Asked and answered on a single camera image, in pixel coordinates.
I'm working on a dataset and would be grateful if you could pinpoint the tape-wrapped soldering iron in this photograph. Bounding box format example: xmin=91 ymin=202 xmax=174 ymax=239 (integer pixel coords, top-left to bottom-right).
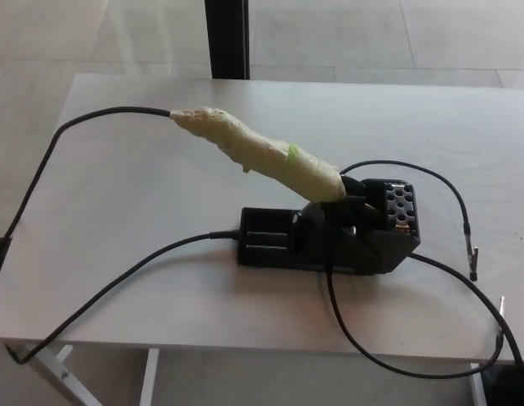
xmin=168 ymin=104 xmax=348 ymax=202

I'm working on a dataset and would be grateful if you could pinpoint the black soldering iron base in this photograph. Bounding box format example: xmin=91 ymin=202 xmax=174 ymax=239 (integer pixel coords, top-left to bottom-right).
xmin=237 ymin=177 xmax=423 ymax=277

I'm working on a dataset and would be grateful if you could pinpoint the black vertical pillar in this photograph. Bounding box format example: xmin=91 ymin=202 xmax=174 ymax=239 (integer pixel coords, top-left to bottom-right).
xmin=205 ymin=0 xmax=251 ymax=80

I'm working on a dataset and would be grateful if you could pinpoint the white vertical table leg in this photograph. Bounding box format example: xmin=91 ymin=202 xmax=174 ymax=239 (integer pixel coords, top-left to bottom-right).
xmin=139 ymin=348 xmax=161 ymax=406
xmin=470 ymin=362 xmax=488 ymax=406

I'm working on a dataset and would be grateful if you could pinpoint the white slanted table leg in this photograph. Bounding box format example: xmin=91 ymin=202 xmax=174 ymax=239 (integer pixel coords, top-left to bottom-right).
xmin=31 ymin=344 xmax=103 ymax=406

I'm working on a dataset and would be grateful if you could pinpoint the large black object under table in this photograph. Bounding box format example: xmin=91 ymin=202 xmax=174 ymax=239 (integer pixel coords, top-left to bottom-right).
xmin=485 ymin=364 xmax=524 ymax=406

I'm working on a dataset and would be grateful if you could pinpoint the black base power cable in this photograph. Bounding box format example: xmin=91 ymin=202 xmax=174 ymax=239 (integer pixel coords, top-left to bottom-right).
xmin=3 ymin=229 xmax=242 ymax=365

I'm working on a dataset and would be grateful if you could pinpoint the black soldering iron cable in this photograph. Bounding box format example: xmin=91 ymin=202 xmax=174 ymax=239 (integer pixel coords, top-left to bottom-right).
xmin=3 ymin=105 xmax=174 ymax=243

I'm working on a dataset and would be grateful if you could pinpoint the thin black cable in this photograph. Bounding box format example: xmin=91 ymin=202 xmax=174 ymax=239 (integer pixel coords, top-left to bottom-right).
xmin=409 ymin=252 xmax=524 ymax=373

